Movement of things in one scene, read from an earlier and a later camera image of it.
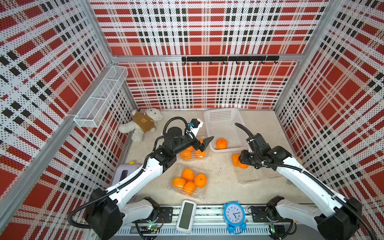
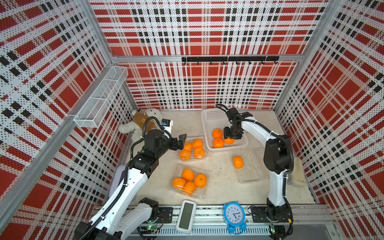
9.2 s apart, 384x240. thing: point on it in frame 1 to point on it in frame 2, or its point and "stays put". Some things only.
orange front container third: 179,182 stays put
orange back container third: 186,154 stays put
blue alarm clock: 234,217 stays put
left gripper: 203,146 to 174,146
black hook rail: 230,58 stays put
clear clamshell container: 250,174 stays put
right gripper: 243,156 to 226,134
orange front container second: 200,180 stays put
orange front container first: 187,174 stays put
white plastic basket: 220,124 stays put
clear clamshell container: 191,154 stays put
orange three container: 235,161 to 229,141
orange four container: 243,166 to 238,162
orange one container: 221,143 to 217,133
